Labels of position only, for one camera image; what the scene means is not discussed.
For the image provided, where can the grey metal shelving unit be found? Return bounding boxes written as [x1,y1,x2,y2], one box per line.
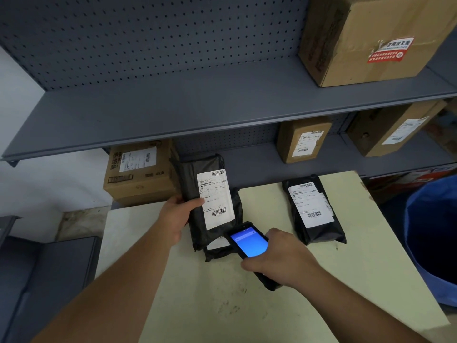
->
[0,0,457,182]

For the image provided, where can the grey metal shelf parts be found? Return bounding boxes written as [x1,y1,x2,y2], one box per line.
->
[0,215,102,343]

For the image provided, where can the person's right hand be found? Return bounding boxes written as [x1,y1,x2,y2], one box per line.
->
[241,228,323,291]

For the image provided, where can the small cardboard box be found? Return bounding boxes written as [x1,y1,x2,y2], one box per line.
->
[276,116,333,164]

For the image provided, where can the black parcel bag, wide label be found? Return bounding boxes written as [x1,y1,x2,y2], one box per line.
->
[282,174,347,246]

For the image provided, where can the black parcel bag, crumpled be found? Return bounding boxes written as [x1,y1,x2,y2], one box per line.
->
[204,188,244,262]

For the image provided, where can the person's left hand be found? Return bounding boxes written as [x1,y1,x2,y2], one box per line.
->
[156,195,205,246]

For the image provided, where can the person's left forearm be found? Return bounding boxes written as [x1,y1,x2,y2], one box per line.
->
[31,230,179,343]

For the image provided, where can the red and white carton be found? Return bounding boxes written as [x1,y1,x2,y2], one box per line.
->
[364,164,457,204]

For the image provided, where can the blue sack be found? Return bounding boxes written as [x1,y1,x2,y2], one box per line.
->
[403,175,457,308]

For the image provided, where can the cardboard box, black print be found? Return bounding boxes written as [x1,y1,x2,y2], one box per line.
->
[103,140,181,207]

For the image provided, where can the long cardboard box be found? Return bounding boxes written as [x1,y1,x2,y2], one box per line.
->
[346,100,448,158]

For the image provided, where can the black handheld scanner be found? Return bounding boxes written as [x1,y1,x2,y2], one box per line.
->
[224,222,282,292]

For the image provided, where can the person's right forearm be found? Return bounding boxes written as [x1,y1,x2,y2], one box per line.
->
[296,266,433,343]

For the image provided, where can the large cardboard box, red sticker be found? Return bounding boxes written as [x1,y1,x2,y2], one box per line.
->
[298,0,457,88]

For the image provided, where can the black parcel bag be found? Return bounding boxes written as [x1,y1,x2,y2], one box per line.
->
[204,188,244,262]
[282,174,347,246]
[169,154,237,252]

